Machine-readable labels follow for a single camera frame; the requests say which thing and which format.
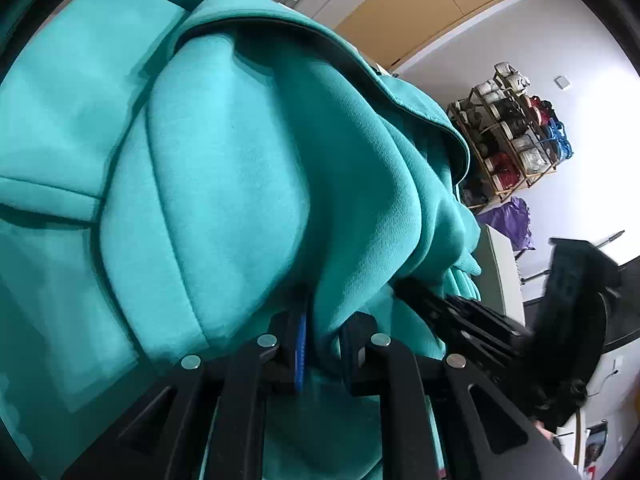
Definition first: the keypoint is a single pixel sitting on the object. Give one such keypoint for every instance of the grey storage box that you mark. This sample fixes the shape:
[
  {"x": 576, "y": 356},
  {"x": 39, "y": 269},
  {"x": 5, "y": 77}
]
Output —
[{"x": 499, "y": 283}]

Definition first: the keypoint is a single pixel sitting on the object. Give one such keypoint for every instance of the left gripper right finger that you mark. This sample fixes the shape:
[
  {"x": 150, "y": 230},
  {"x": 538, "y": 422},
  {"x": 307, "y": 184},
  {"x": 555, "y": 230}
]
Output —
[{"x": 442, "y": 419}]

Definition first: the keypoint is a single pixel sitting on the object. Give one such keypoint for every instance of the purple bag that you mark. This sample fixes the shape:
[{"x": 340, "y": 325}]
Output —
[{"x": 512, "y": 219}]

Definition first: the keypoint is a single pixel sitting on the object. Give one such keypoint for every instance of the wooden shoe rack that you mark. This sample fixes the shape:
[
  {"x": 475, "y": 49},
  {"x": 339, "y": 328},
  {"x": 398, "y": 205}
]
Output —
[{"x": 515, "y": 138}]

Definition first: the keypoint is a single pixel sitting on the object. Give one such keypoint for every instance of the teal fleece jacket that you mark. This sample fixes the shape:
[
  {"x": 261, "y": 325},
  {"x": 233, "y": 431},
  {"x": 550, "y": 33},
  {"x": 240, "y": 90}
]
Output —
[{"x": 171, "y": 170}]

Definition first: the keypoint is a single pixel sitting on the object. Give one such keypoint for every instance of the wall light switch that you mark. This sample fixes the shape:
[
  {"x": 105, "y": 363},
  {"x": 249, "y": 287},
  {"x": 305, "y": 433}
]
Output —
[{"x": 562, "y": 82}]

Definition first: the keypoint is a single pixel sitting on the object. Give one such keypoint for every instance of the wooden door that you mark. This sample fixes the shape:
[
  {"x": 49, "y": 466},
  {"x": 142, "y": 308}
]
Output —
[{"x": 390, "y": 32}]

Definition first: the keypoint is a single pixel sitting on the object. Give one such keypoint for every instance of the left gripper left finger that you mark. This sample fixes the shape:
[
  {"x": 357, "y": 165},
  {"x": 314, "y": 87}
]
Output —
[{"x": 206, "y": 419}]

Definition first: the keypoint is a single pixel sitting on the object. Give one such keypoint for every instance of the person right hand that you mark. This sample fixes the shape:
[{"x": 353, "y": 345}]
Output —
[{"x": 549, "y": 435}]

